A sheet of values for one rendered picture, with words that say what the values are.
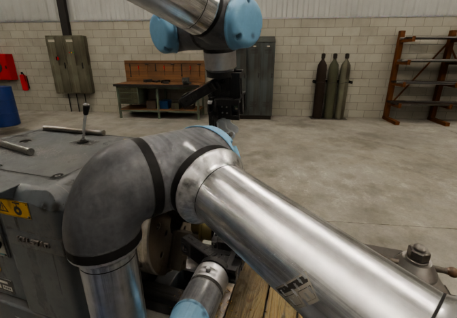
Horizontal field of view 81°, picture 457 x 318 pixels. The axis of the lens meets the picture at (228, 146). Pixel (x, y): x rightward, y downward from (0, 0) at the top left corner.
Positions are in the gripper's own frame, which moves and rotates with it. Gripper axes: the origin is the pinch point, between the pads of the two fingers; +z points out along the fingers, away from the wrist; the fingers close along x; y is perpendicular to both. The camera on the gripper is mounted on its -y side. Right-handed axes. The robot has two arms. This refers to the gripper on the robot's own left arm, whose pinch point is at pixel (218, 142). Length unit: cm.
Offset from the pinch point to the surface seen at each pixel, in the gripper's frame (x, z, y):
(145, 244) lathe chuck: -25.0, 16.1, -11.5
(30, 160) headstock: -16, 3, -52
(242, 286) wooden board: -14.2, 40.6, 9.1
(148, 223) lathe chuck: -22.4, 11.6, -11.3
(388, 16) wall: 706, 23, 184
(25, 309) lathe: -37, 39, -48
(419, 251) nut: -17, 10, 47
